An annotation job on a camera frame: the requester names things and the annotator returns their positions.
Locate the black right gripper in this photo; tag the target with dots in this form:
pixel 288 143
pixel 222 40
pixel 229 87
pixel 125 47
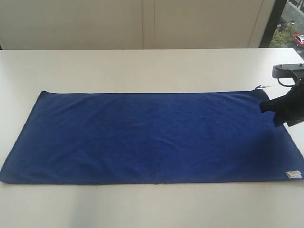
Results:
pixel 293 113

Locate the blue microfiber towel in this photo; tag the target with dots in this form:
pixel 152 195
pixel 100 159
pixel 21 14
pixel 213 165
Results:
pixel 151 138

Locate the red car outside window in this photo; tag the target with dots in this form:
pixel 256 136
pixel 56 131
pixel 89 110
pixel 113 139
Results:
pixel 298 39

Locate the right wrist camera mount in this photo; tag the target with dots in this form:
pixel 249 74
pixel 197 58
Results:
pixel 293 71

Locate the black window frame post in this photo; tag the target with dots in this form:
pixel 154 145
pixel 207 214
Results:
pixel 272 23

